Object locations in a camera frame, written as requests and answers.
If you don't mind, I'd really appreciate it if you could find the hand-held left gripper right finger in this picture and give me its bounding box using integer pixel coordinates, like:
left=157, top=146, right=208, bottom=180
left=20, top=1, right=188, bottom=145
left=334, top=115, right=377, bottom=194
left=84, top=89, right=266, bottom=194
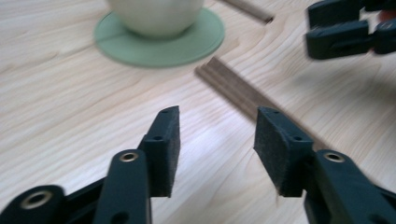
left=253, top=105, right=316, bottom=199

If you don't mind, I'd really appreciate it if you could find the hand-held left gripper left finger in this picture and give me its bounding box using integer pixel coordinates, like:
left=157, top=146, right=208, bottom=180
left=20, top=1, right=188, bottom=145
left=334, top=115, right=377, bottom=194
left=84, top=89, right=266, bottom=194
left=137, top=105, right=182, bottom=199

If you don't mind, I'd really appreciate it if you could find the row of dark wooden chopsticks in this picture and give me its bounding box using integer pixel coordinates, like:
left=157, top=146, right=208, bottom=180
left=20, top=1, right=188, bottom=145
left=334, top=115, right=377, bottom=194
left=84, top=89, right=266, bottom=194
left=194, top=56, right=332, bottom=152

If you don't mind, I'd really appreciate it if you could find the slim brown wooden chopstick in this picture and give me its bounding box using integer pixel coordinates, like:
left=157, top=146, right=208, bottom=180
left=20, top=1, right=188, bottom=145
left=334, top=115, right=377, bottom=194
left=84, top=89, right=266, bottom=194
left=219, top=0, right=276, bottom=25

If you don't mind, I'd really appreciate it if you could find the round green coaster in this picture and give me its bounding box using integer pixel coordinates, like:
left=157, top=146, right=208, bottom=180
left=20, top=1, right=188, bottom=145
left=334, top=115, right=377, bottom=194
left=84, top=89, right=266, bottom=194
left=93, top=7, right=226, bottom=69

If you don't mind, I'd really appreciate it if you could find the cream ceramic bowl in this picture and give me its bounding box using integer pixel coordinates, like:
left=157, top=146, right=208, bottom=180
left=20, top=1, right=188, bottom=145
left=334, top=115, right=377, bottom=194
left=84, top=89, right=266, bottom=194
left=106, top=0, right=205, bottom=40

